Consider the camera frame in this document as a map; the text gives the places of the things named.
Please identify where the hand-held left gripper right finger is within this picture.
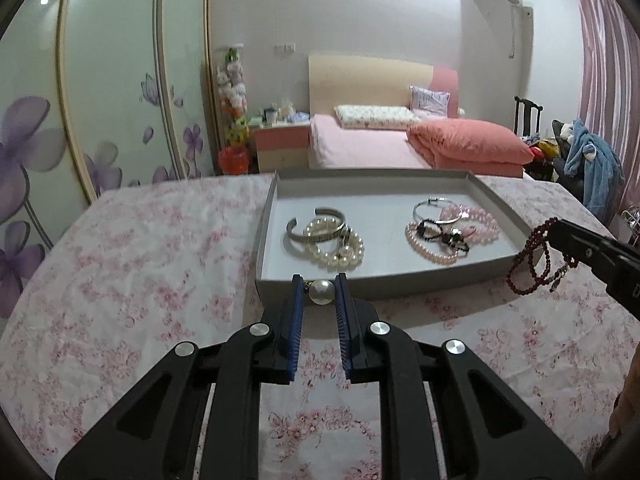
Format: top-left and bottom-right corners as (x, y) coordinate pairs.
(334, 273), (586, 480)

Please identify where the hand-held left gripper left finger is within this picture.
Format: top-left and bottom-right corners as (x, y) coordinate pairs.
(55, 274), (306, 480)

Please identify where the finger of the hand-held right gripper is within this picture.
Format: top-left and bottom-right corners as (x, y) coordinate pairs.
(552, 218), (640, 262)
(548, 231), (619, 282)

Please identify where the dark red bead bracelet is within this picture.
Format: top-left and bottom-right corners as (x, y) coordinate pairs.
(506, 216), (581, 294)

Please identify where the grey cardboard tray box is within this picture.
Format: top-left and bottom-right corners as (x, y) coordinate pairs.
(255, 169), (545, 302)

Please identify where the silver cuff bangle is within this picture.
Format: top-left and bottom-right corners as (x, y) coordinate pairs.
(285, 206), (347, 249)

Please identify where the pink pearl bracelet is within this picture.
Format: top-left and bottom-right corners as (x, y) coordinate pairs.
(405, 220), (468, 266)

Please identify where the black bead bracelet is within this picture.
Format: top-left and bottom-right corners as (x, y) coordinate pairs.
(417, 218), (474, 256)

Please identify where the thin silver bangle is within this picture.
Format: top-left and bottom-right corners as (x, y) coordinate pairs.
(413, 198), (463, 226)

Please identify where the blue garment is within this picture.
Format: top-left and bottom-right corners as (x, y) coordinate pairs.
(563, 118), (625, 221)

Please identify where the pile of colourful clothes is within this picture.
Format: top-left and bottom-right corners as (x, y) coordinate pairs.
(525, 132), (568, 181)

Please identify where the dark wooden chair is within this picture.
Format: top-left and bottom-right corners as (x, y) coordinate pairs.
(513, 96), (544, 139)

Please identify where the pink curtain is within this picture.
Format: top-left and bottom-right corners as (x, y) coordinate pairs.
(575, 0), (640, 221)

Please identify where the folded pink quilt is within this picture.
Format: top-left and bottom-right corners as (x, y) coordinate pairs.
(405, 118), (535, 179)

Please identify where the pink floral tablecloth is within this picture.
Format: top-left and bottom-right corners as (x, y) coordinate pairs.
(0, 170), (640, 480)

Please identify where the red basket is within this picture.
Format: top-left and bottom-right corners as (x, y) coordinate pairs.
(218, 146), (250, 176)

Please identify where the pink nightstand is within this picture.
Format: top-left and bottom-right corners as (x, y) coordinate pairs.
(250, 122), (311, 175)

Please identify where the bed with pink sheet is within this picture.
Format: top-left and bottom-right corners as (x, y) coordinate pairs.
(309, 112), (524, 171)

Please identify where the white floral pillow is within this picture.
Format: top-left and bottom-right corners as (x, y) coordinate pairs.
(333, 104), (422, 131)

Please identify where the lilac pillow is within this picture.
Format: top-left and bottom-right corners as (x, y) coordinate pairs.
(408, 85), (451, 116)

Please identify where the tube of plush toys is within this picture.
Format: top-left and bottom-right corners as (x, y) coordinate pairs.
(216, 46), (250, 149)

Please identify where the floral sliding wardrobe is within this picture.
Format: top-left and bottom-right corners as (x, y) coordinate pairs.
(0, 0), (221, 321)

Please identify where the white pearl bracelet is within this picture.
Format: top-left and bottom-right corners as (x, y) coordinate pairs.
(301, 216), (366, 271)

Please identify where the pink crystal bead bracelet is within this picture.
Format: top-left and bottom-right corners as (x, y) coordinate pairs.
(452, 204), (502, 242)

